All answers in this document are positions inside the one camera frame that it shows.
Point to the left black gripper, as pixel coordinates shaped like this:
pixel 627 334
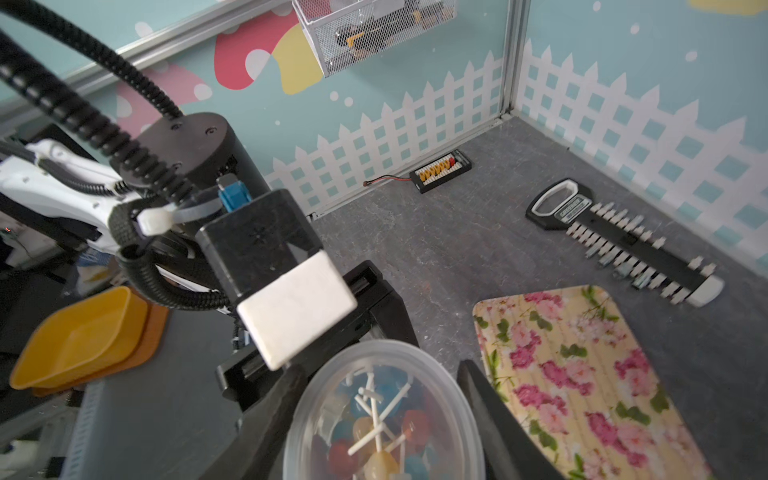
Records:
pixel 381 312

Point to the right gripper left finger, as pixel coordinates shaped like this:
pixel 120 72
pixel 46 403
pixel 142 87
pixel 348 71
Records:
pixel 252 454

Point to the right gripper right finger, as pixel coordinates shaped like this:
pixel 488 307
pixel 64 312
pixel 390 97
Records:
pixel 509 452

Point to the clear candy jar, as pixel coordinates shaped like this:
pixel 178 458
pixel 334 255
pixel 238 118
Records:
pixel 383 409

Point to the floral rectangular tray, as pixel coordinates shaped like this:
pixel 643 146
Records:
pixel 569 369

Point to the black parallel charging board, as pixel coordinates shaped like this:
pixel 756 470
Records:
pixel 440 171

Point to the yellow plastic bin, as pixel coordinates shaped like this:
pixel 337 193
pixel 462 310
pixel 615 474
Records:
pixel 82 339

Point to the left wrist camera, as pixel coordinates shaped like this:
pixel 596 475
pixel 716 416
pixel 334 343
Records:
pixel 273 267

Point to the black socket holder rail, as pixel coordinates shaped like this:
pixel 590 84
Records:
pixel 616 239

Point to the white wire basket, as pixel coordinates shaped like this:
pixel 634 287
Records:
pixel 319 20

